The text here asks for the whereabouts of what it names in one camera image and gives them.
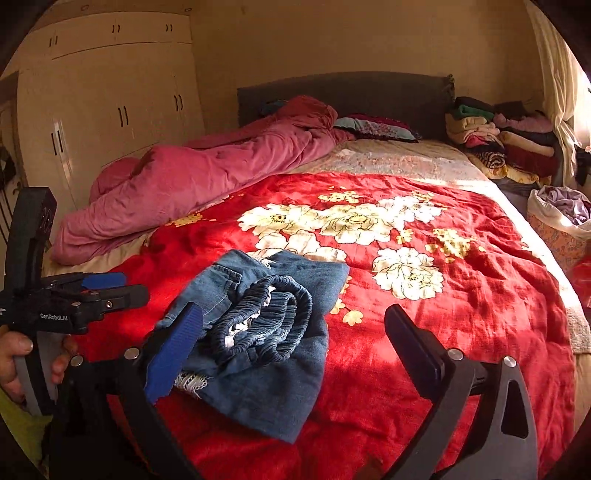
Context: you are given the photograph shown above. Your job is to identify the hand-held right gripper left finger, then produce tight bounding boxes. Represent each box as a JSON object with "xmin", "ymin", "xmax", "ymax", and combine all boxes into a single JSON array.
[{"xmin": 46, "ymin": 302, "xmax": 205, "ymax": 480}]

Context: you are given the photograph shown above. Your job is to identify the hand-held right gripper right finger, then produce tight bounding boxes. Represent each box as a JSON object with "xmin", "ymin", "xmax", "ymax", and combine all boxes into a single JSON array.
[{"xmin": 383, "ymin": 303, "xmax": 539, "ymax": 480}]

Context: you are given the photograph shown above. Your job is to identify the cream wardrobe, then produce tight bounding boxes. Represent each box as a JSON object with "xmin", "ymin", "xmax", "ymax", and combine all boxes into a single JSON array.
[{"xmin": 0, "ymin": 9, "xmax": 207, "ymax": 219}]

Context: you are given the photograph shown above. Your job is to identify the blue denim pants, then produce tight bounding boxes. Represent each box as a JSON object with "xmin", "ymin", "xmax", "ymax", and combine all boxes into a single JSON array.
[{"xmin": 154, "ymin": 249, "xmax": 352, "ymax": 445}]

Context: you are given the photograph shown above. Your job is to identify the cream curtain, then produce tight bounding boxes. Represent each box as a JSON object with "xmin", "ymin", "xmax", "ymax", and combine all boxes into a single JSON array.
[{"xmin": 524, "ymin": 0, "xmax": 591, "ymax": 186}]

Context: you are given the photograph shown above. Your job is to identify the red floral blanket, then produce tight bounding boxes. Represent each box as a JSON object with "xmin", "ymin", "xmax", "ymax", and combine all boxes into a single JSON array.
[{"xmin": 69, "ymin": 173, "xmax": 579, "ymax": 480}]

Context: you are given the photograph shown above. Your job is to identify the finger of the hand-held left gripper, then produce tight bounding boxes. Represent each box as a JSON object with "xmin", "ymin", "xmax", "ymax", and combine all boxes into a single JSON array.
[
  {"xmin": 71, "ymin": 284, "xmax": 151, "ymax": 320},
  {"xmin": 48, "ymin": 272, "xmax": 128, "ymax": 292}
]

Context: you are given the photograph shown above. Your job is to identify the green fleece clothing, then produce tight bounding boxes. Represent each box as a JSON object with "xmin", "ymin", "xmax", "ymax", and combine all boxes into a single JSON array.
[{"xmin": 0, "ymin": 383, "xmax": 52, "ymax": 464}]

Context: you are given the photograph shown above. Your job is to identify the patterned laundry basket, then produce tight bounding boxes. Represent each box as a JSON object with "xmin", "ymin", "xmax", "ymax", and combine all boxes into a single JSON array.
[{"xmin": 526, "ymin": 185, "xmax": 591, "ymax": 274}]

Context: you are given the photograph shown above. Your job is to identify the pink duvet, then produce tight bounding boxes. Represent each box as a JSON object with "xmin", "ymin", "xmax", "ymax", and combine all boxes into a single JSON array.
[{"xmin": 48, "ymin": 95, "xmax": 357, "ymax": 267}]

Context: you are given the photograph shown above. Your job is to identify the purple clothes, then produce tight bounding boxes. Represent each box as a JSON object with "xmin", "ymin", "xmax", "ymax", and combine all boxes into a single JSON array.
[{"xmin": 538, "ymin": 186, "xmax": 591, "ymax": 226}]

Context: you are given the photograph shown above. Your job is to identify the patterned pillow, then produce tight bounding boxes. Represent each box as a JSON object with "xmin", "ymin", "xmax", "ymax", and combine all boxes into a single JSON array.
[{"xmin": 332, "ymin": 114, "xmax": 422, "ymax": 143}]

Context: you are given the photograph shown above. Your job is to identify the person's left hand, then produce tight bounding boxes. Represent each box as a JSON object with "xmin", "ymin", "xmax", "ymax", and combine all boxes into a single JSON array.
[{"xmin": 0, "ymin": 330, "xmax": 80, "ymax": 394}]

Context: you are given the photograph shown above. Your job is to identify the stack of folded clothes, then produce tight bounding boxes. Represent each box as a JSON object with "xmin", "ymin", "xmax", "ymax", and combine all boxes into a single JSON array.
[{"xmin": 444, "ymin": 96, "xmax": 563, "ymax": 186}]

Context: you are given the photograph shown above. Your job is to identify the grey bed headboard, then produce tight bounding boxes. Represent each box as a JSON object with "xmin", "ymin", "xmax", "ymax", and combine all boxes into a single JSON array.
[{"xmin": 237, "ymin": 71, "xmax": 457, "ymax": 140}]

